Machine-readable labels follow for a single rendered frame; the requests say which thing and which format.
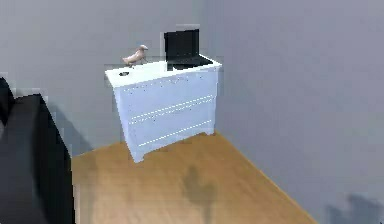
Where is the white chest of drawers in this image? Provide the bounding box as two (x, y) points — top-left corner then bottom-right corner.
(104, 57), (223, 164)

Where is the black laptop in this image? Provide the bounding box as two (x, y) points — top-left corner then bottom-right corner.
(163, 28), (214, 72)

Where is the pink bird figurine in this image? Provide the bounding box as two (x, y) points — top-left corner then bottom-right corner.
(122, 44), (149, 67)

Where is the black sofa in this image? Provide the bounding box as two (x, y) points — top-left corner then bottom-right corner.
(0, 76), (76, 224)

